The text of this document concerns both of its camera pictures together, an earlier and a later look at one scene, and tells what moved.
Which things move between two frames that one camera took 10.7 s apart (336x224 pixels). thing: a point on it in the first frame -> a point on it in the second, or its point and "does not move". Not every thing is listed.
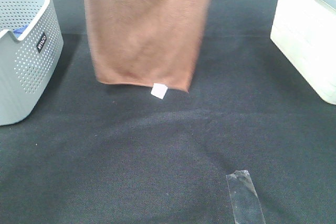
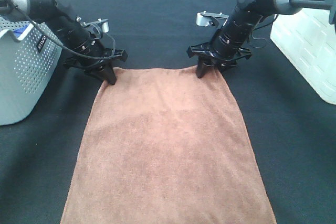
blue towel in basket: [18, 31] does not move
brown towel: [146, 29] -> [161, 146]
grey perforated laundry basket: [31, 43] does not move
